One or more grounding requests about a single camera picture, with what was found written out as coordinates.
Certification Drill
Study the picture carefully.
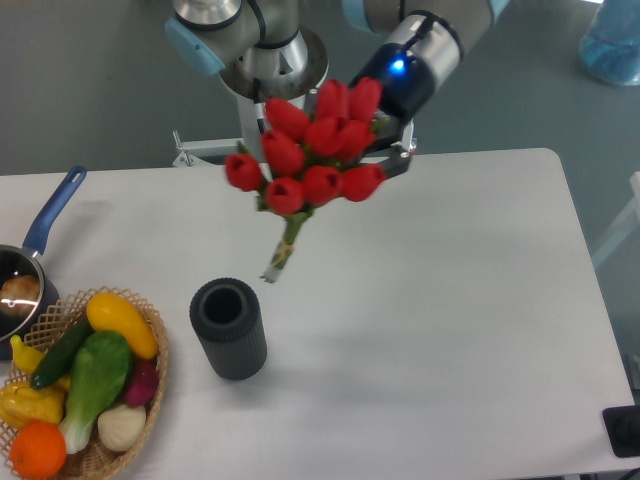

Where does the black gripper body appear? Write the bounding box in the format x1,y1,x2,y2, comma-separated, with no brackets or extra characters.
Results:
348,43,434,150

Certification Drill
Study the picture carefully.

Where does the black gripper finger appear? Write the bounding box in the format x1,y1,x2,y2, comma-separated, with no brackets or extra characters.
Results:
357,142,413,179

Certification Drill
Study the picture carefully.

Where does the red tulip bouquet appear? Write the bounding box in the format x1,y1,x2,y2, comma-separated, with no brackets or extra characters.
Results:
224,77,387,283

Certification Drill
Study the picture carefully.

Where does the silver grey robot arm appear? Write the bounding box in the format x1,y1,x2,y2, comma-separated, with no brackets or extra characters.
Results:
165,1,506,177

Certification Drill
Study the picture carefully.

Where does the dark grey ribbed vase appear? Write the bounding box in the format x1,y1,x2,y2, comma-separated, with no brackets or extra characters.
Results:
189,278,267,381

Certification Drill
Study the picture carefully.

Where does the yellow squash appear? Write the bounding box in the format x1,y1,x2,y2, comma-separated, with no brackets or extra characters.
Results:
86,291,159,360

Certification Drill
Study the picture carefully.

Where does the purple red onion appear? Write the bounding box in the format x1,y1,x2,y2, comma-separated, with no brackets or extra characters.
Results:
122,361,159,407

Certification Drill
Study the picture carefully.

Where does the black device at edge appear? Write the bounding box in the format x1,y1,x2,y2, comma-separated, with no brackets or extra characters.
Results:
602,405,639,458

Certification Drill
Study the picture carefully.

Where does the green bok choy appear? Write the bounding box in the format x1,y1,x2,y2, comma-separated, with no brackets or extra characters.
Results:
59,331,133,455

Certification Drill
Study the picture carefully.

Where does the dark green cucumber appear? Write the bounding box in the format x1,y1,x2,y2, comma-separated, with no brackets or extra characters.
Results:
30,316,94,390

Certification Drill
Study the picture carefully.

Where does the white garlic bulb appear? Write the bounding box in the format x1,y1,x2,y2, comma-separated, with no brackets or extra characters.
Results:
97,403,146,452

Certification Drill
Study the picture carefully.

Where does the browned bread in pan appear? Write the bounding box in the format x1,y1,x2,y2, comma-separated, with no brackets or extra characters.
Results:
1,275,40,317

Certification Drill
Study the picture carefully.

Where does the woven wicker basket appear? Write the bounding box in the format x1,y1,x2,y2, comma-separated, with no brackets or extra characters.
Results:
23,286,168,479

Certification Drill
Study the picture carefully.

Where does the yellow banana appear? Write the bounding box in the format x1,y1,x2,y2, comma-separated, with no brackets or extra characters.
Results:
10,335,70,393

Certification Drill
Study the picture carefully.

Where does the yellow bell pepper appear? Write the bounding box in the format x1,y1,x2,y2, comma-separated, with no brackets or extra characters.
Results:
1,381,66,430

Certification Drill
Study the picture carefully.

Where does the orange fruit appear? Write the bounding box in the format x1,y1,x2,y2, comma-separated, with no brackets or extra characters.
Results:
9,421,67,479

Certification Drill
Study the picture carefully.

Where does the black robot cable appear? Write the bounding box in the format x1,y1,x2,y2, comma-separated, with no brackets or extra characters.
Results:
251,78,271,136

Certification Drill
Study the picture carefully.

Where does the blue handled saucepan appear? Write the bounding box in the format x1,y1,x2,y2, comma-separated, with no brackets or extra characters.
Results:
1,166,87,361

